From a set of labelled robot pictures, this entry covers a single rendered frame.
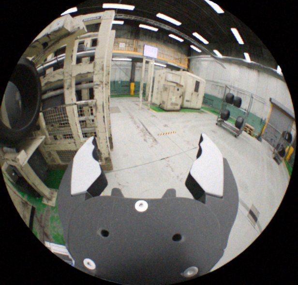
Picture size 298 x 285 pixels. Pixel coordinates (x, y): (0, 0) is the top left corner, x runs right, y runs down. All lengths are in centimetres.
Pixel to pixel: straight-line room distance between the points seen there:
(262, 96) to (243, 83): 220
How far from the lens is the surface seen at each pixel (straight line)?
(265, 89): 1056
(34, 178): 135
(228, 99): 467
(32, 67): 93
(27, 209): 170
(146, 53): 421
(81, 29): 99
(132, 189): 126
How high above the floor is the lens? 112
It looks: 31 degrees down
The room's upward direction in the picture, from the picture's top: 6 degrees clockwise
